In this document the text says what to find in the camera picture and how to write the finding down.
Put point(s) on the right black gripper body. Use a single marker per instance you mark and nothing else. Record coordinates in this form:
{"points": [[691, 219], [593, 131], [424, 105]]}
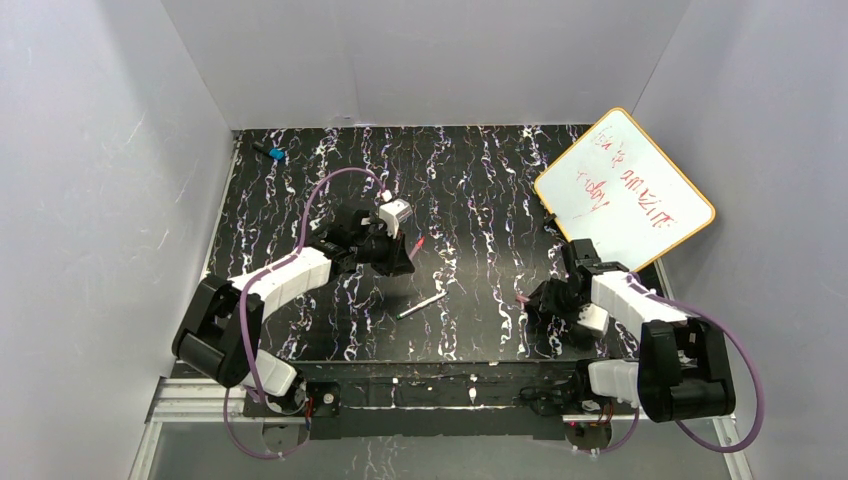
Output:
{"points": [[548, 302]]}

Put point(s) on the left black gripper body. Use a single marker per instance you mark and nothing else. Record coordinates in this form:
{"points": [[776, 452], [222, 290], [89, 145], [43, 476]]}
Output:
{"points": [[389, 248]]}

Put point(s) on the white pen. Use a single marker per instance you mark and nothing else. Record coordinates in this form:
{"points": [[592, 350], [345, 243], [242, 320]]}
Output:
{"points": [[421, 305]]}

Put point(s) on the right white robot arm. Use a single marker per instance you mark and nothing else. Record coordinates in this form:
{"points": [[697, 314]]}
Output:
{"points": [[682, 370]]}

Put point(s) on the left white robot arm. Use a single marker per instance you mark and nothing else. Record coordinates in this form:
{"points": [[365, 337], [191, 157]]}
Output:
{"points": [[219, 333]]}

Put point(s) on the yellow-framed whiteboard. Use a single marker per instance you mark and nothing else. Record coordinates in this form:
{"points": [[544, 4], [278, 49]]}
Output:
{"points": [[616, 187]]}

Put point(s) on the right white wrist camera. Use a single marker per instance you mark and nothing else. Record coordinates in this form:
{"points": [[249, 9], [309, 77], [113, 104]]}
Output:
{"points": [[593, 320]]}

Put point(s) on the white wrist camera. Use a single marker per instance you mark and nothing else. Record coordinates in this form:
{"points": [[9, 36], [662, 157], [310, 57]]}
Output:
{"points": [[593, 320], [393, 211]]}

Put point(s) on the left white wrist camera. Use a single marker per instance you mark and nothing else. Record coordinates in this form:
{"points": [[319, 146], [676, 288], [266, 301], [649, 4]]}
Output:
{"points": [[393, 211]]}

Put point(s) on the aluminium frame rail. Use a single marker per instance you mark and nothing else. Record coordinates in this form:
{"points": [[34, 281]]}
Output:
{"points": [[196, 431]]}

